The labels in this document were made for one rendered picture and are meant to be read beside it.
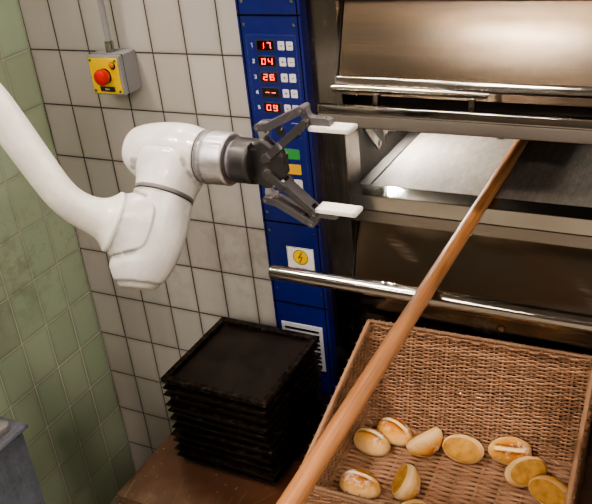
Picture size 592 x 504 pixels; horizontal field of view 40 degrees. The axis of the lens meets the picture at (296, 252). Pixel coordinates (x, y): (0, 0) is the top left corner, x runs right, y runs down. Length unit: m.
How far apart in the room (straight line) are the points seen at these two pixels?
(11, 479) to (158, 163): 0.70
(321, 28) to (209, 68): 0.32
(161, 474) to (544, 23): 1.35
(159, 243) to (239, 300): 0.96
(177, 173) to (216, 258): 0.90
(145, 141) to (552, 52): 0.80
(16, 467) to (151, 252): 0.58
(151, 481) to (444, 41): 1.23
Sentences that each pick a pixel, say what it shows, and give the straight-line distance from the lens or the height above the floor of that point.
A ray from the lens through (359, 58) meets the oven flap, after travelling 1.80.
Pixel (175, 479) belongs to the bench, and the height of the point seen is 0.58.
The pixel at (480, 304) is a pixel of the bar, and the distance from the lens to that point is 1.50.
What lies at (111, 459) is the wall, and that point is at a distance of 2.88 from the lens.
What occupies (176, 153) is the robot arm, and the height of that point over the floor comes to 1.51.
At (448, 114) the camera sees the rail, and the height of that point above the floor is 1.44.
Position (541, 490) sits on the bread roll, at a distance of 1.93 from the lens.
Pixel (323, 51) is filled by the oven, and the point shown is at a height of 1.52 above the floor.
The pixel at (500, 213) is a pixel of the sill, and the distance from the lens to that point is 1.83.
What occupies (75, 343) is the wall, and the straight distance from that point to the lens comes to 2.59.
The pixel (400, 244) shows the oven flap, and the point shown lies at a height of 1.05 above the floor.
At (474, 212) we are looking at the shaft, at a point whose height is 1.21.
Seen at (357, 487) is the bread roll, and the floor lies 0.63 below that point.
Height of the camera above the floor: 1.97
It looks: 28 degrees down
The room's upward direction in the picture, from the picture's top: 6 degrees counter-clockwise
